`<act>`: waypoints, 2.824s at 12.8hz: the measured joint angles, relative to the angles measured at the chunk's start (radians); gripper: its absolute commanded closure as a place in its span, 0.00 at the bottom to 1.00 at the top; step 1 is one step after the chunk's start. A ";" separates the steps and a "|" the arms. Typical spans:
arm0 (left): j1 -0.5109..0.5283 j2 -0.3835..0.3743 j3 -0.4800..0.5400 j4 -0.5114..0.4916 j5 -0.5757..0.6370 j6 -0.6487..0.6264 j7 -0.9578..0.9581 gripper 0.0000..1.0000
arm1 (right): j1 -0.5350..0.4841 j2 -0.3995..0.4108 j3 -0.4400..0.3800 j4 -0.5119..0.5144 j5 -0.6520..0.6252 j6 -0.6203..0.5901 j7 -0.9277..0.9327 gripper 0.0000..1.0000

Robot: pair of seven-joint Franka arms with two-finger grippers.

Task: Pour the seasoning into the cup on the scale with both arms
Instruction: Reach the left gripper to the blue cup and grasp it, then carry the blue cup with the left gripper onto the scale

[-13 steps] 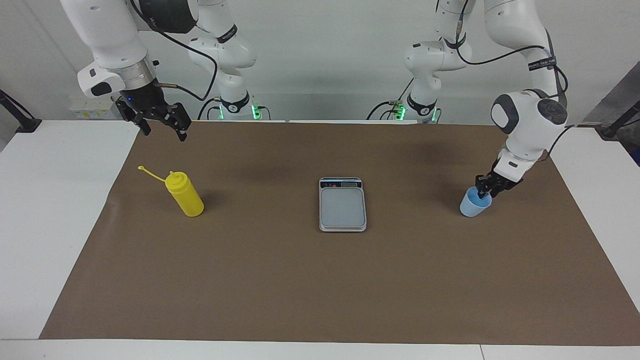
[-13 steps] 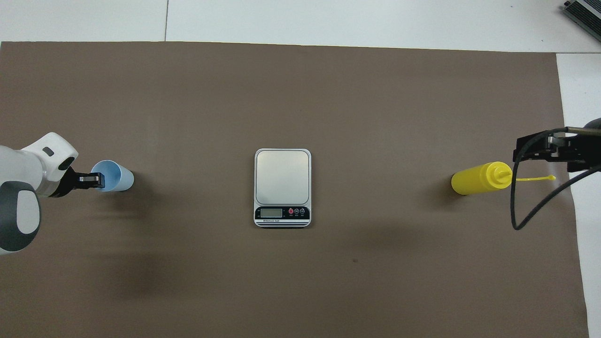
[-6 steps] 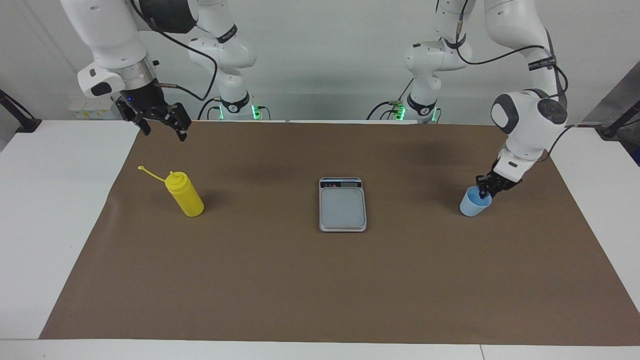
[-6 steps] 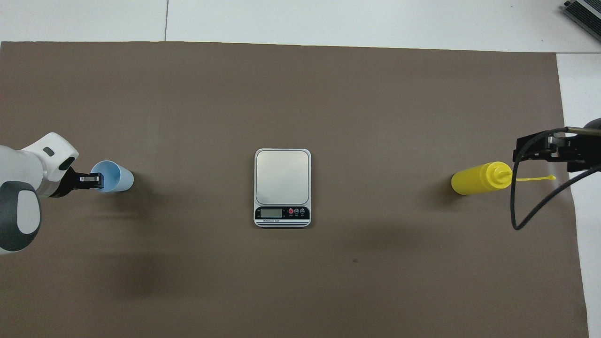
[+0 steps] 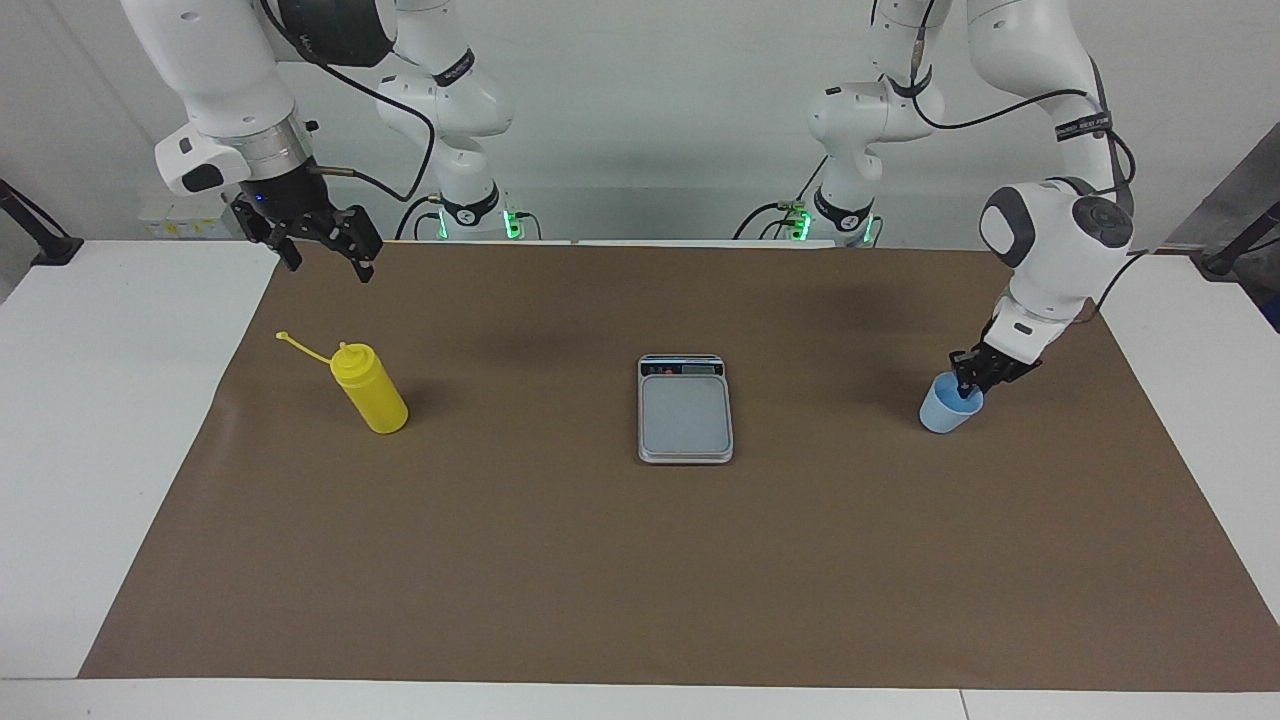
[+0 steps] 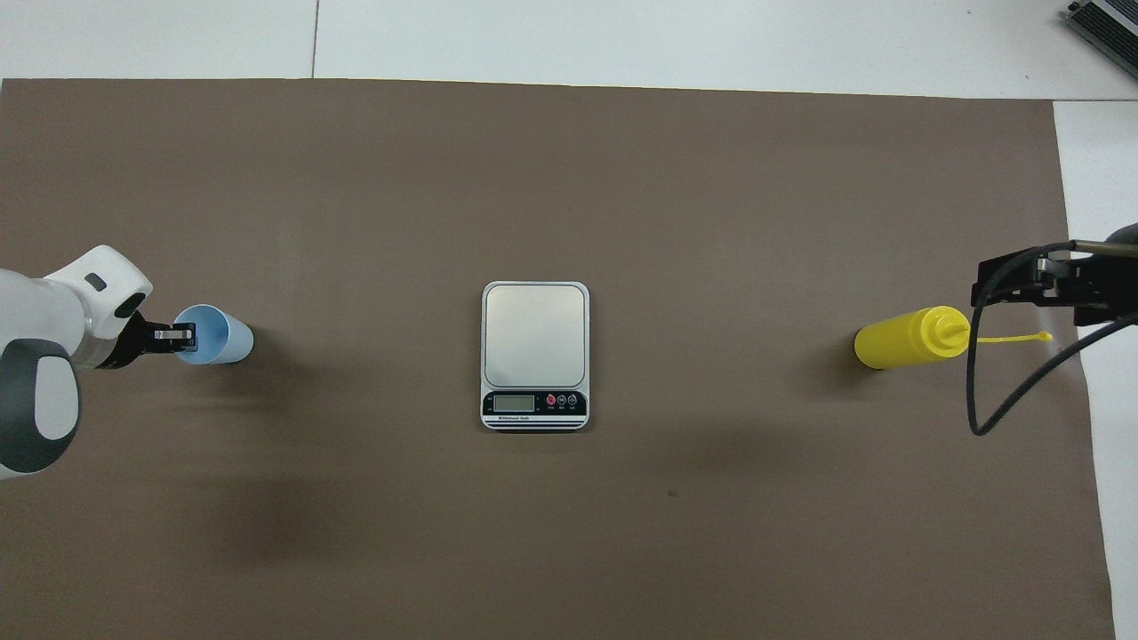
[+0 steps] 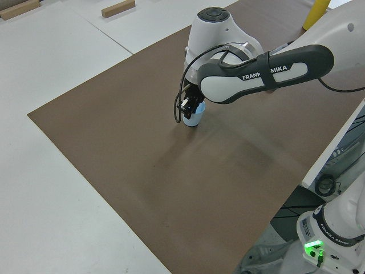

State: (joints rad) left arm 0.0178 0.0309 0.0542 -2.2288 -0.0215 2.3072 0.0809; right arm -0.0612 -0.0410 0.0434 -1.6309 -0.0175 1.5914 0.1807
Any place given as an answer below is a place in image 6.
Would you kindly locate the grey ribbed metal device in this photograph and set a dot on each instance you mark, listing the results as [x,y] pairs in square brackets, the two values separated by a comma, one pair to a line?
[1111,22]

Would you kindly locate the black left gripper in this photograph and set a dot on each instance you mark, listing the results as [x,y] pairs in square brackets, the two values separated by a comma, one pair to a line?
[132,342]

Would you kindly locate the silver digital kitchen scale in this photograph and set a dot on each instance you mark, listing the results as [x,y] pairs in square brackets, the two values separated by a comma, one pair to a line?
[533,338]

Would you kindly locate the light blue plastic cup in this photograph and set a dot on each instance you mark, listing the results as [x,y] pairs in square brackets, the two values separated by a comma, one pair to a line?
[227,342]

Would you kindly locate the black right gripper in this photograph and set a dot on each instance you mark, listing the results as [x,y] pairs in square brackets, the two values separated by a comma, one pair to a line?
[1120,280]

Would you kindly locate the brown paper mat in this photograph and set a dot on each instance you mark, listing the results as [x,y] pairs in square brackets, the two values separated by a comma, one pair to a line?
[533,178]

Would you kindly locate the yellow squeeze bottle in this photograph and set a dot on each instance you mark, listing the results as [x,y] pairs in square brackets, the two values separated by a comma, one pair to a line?
[898,342]

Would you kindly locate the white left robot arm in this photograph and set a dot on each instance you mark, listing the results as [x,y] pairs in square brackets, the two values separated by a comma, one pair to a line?
[36,302]

